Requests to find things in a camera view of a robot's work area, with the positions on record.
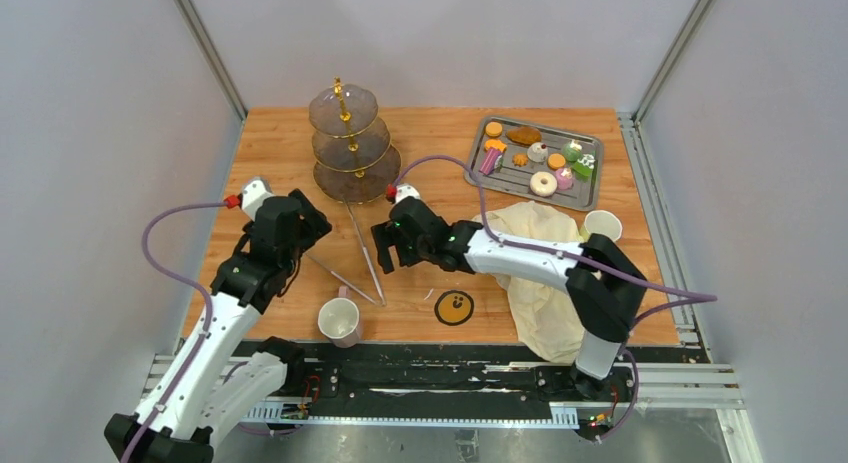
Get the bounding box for green cupcake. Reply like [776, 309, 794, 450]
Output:
[561, 140, 583, 163]

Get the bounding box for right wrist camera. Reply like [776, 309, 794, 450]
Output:
[393, 183, 421, 205]

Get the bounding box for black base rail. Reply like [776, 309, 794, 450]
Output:
[271, 342, 636, 425]

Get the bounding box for white cupcake with cherry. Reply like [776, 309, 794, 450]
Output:
[526, 142, 549, 163]

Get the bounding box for pink mug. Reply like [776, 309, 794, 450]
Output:
[317, 286, 363, 348]

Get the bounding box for green cake slice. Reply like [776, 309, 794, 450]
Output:
[572, 154, 596, 180]

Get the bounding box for three-tier glass cake stand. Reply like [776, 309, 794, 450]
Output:
[308, 77, 401, 204]

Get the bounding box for orange macaron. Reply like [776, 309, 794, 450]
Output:
[546, 153, 567, 171]
[484, 121, 503, 138]

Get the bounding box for orange macaron middle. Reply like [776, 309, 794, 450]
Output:
[546, 153, 567, 171]

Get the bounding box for cream cloth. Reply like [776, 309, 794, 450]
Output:
[486, 201, 585, 365]

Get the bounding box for metal tongs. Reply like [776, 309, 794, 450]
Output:
[305, 199, 387, 307]

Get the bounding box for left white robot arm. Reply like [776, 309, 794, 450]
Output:
[104, 179, 332, 462]

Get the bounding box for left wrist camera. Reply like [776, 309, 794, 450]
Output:
[240, 176, 274, 221]

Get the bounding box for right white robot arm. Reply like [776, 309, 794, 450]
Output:
[370, 197, 646, 400]

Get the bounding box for green mug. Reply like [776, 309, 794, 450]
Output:
[579, 210, 623, 242]

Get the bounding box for metal baking tray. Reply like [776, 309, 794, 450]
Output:
[465, 115, 604, 212]

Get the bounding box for white ring donut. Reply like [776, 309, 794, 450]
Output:
[528, 171, 558, 198]

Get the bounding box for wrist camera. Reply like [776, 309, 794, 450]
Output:
[240, 176, 274, 221]
[393, 183, 421, 205]

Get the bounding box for orange pastry left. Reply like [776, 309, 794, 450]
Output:
[483, 138, 507, 153]

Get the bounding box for orange macaron top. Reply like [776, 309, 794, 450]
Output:
[484, 121, 503, 138]

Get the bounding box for brown croissant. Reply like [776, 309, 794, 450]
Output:
[506, 126, 542, 147]

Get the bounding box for yellow smiley coaster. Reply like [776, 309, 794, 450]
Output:
[434, 290, 475, 326]

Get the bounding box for small orange cookie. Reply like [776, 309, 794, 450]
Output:
[512, 154, 529, 167]

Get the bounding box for purple pink eclair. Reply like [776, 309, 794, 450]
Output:
[479, 148, 503, 176]

